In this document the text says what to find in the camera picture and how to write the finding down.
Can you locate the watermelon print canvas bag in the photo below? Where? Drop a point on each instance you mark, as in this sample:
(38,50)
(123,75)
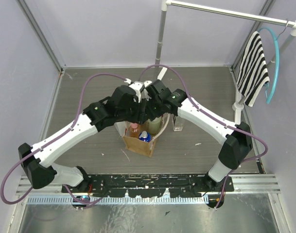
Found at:
(144,148)

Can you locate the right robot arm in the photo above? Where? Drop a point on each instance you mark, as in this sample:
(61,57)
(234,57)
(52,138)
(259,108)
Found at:
(235,139)

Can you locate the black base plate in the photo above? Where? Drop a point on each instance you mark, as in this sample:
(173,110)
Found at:
(148,185)

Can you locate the metal clothes rack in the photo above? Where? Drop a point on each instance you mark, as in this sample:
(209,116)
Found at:
(202,45)

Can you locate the blue orange pump bottle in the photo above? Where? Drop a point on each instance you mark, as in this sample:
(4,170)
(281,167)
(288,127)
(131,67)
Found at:
(145,136)

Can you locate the pale green bottle cream cap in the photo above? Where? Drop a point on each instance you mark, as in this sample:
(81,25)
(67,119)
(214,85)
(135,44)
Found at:
(154,125)

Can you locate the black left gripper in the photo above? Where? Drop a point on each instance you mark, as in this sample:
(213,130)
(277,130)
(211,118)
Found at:
(137,111)

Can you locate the clear bottle dark cap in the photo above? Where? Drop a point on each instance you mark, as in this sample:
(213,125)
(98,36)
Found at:
(178,123)

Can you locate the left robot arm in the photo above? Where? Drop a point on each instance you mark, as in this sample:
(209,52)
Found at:
(40,166)

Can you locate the black white striped cloth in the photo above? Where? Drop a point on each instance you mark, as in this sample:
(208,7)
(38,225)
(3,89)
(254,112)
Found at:
(253,72)

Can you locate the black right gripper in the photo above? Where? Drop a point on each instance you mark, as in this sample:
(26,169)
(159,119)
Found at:
(152,113)

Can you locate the amber bottle pink cap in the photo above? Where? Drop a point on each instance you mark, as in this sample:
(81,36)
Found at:
(134,130)

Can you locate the teal hanger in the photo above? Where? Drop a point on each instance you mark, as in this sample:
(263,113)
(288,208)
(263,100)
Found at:
(270,90)

